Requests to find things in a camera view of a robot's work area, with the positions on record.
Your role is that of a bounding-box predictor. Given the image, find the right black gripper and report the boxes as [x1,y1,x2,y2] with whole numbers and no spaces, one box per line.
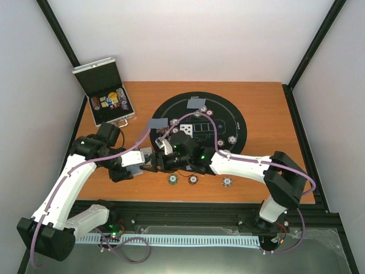
[140,152,192,174]

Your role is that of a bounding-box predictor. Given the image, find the green poker chip stack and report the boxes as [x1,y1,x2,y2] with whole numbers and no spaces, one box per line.
[168,174,179,185]

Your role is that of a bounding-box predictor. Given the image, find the red triangular all-in button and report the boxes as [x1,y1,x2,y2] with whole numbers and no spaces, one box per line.
[157,128,169,136]

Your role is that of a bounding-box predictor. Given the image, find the brown poker chip stack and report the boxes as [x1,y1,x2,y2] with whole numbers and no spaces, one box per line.
[188,175,198,185]

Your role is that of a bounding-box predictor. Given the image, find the face-up spades card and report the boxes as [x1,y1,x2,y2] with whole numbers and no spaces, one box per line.
[179,124,193,138]

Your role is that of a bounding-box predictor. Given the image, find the blue poker chip stack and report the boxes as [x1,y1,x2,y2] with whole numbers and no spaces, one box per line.
[222,177,233,187]

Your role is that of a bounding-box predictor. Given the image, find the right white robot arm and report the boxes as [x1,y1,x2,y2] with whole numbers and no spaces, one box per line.
[143,131,310,230]

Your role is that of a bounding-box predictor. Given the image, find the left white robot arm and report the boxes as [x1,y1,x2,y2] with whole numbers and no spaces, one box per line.
[17,123,132,261]

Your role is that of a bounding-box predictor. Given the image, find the chips inside case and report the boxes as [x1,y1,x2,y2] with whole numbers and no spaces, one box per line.
[90,88,132,111]

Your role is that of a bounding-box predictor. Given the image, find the round black poker mat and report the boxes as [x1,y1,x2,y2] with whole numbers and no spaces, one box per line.
[150,92,247,154]

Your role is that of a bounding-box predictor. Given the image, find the aluminium poker case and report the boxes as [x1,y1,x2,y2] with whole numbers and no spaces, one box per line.
[72,57,136,128]

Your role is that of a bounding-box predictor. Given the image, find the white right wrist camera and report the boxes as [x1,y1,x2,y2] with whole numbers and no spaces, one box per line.
[155,138,173,155]

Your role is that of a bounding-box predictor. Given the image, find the light blue cable duct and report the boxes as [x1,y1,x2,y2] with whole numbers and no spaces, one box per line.
[75,231,261,248]

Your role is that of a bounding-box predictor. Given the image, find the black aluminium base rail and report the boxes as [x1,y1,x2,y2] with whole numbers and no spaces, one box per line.
[36,200,342,237]

